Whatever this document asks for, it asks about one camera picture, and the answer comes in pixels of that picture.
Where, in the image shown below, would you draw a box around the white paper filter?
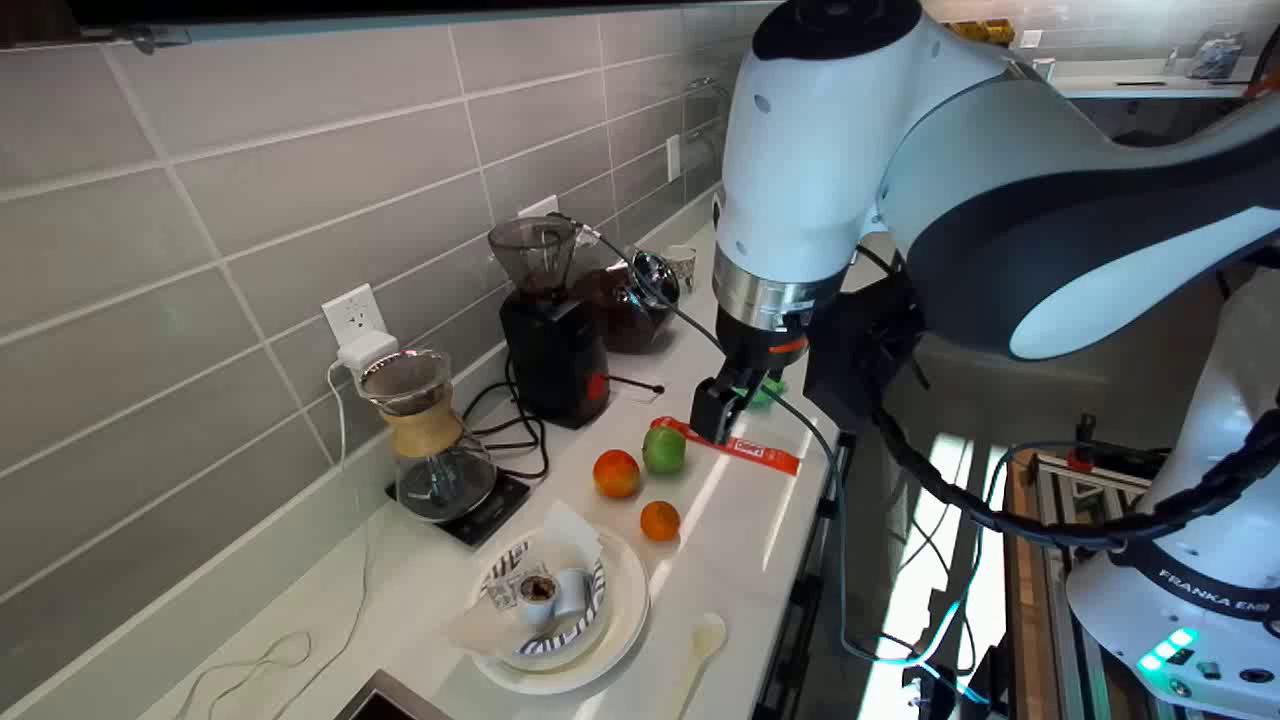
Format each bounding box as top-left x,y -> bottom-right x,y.
453,495 -> 612,657

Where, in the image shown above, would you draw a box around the wooden cart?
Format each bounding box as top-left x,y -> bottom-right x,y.
1000,445 -> 1114,720

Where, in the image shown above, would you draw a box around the thin white cable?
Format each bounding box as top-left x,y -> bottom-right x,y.
173,524 -> 380,720

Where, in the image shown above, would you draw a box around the black coffee grinder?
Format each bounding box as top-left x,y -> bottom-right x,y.
484,212 -> 614,433

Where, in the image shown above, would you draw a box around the black grinder power cords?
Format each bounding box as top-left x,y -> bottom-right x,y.
462,378 -> 557,485

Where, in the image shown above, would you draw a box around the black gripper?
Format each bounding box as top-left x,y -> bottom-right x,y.
687,303 -> 813,450

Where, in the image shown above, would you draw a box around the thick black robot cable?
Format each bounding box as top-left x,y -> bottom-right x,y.
869,391 -> 1280,554

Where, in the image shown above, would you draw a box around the black coffee scale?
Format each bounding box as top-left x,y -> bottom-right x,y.
383,474 -> 531,554

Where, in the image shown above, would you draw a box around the small orange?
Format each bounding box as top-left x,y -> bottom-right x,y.
634,495 -> 682,550

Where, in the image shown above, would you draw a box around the white spoon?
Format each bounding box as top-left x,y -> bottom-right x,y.
667,608 -> 730,720

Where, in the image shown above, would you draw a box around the striped patterned bowl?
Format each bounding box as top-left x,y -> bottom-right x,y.
475,536 -> 614,677

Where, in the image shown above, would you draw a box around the teal cable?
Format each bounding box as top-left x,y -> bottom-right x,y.
828,438 -> 1009,712

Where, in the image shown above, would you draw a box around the white power plug with cord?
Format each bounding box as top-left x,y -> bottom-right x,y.
323,333 -> 404,466

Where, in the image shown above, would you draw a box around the red-orange round fruit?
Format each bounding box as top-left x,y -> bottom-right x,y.
588,450 -> 644,506

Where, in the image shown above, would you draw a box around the green apple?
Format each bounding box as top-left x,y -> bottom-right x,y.
641,419 -> 691,481

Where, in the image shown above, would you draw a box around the red flat strip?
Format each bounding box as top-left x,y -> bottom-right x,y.
652,411 -> 803,481

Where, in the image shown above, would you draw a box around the white plate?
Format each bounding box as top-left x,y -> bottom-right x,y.
467,524 -> 652,700

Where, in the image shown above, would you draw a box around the glass pour-over carafe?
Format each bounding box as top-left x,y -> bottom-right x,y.
357,343 -> 505,527

